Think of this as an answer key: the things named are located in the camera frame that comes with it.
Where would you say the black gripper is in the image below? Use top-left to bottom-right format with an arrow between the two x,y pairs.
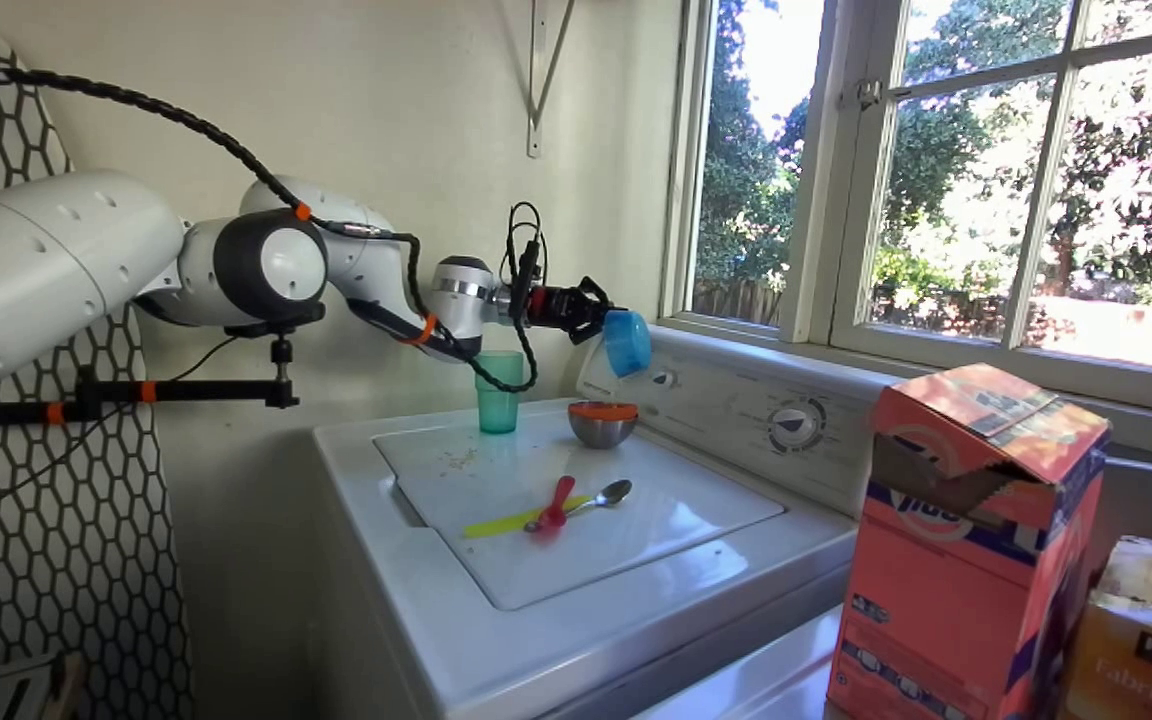
519,273 -> 615,347

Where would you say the blue cup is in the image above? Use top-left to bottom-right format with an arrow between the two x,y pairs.
595,307 -> 655,381

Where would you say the orange bowl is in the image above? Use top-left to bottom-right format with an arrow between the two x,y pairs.
562,397 -> 644,452

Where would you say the green translucent plastic cup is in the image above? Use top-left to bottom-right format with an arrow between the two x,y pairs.
473,347 -> 527,440

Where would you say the red plastic spoon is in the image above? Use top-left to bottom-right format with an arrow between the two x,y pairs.
525,471 -> 578,540

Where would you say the white washer lid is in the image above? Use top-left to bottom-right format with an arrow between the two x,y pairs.
373,417 -> 790,615

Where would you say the round washer dial knob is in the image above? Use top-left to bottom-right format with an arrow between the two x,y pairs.
769,397 -> 829,456

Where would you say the yellow plastic spoon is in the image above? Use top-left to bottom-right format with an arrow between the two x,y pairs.
455,493 -> 591,544

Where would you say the window sash latch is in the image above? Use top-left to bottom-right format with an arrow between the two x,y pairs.
839,78 -> 888,115

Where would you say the white washing machine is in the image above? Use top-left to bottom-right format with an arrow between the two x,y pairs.
307,326 -> 899,720

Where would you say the white dryer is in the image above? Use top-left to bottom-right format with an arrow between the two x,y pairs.
629,450 -> 1152,720

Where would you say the orange Tide detergent box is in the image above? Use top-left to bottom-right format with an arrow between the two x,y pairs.
823,362 -> 1114,720

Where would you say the honeycomb pattern ironing board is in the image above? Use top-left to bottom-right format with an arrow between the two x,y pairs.
0,0 -> 196,720

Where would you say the Kirkland cardboard box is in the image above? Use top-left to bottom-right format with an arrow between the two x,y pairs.
1060,534 -> 1152,720

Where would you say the grey wall hanging cord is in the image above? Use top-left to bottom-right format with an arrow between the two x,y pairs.
516,0 -> 583,159

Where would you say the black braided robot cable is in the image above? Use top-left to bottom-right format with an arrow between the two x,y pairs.
0,64 -> 552,399

